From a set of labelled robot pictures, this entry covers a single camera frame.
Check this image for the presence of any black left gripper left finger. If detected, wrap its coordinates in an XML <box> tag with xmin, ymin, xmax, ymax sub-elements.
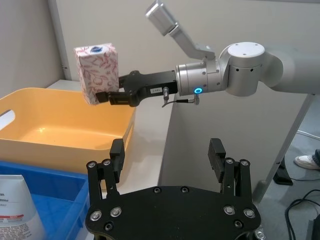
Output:
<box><xmin>86</xmin><ymin>138</ymin><xmax>126</xmax><ymax>201</ymax></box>

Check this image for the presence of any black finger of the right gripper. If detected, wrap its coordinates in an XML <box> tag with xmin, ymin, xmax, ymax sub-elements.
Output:
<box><xmin>95</xmin><ymin>90</ymin><xmax>138</xmax><ymax>109</ymax></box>
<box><xmin>117</xmin><ymin>70</ymin><xmax>141</xmax><ymax>89</ymax></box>

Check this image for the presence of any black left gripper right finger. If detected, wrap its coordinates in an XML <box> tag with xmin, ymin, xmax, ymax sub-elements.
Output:
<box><xmin>207</xmin><ymin>137</ymin><xmax>252</xmax><ymax>201</ymax></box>

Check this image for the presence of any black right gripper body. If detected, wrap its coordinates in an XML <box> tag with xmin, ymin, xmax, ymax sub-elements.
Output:
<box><xmin>124</xmin><ymin>70</ymin><xmax>179</xmax><ymax>103</ymax></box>

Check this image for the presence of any white red-patterned tissue box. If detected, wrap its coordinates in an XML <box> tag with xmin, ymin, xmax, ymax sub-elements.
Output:
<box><xmin>73</xmin><ymin>42</ymin><xmax>120</xmax><ymax>106</ymax></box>

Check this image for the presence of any black table foot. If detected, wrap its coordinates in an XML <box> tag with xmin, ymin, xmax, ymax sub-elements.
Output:
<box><xmin>272</xmin><ymin>161</ymin><xmax>294</xmax><ymax>186</ymax></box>

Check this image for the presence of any blue plastic bin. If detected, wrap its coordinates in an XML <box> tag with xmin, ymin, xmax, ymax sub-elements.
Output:
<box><xmin>0</xmin><ymin>160</ymin><xmax>91</xmax><ymax>240</ymax></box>

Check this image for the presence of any yellow plastic bin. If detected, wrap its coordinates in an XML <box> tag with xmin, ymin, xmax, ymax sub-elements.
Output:
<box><xmin>0</xmin><ymin>86</ymin><xmax>137</xmax><ymax>174</ymax></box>

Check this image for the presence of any grey slanted table leg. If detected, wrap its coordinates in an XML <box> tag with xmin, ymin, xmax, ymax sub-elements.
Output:
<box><xmin>251</xmin><ymin>93</ymin><xmax>319</xmax><ymax>202</ymax></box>

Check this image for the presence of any person's white shoe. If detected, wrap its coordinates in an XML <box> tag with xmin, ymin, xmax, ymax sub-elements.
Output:
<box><xmin>293</xmin><ymin>154</ymin><xmax>320</xmax><ymax>171</ymax></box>

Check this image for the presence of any white printed tube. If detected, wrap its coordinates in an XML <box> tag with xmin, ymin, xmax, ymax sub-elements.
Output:
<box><xmin>0</xmin><ymin>174</ymin><xmax>46</xmax><ymax>240</ymax></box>

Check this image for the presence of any thin dark gripper cable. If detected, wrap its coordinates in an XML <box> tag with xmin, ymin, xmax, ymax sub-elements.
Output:
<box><xmin>161</xmin><ymin>86</ymin><xmax>201</xmax><ymax>109</ymax></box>

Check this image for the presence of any black floor cable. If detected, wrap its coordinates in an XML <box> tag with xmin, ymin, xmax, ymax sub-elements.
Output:
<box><xmin>284</xmin><ymin>189</ymin><xmax>320</xmax><ymax>240</ymax></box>

